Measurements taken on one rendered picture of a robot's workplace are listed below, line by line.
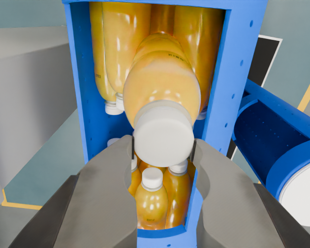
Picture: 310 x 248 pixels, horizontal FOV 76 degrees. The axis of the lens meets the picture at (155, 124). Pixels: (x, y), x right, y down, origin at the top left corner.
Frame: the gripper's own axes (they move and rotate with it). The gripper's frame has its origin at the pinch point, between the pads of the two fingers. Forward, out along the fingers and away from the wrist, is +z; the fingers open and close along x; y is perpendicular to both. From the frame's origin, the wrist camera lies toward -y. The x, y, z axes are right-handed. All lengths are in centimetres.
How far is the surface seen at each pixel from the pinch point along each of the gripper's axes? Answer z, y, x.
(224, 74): 11.9, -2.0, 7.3
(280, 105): 61, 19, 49
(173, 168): 20.7, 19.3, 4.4
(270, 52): 118, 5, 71
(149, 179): 16.1, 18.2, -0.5
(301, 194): 30, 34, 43
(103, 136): 30.1, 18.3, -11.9
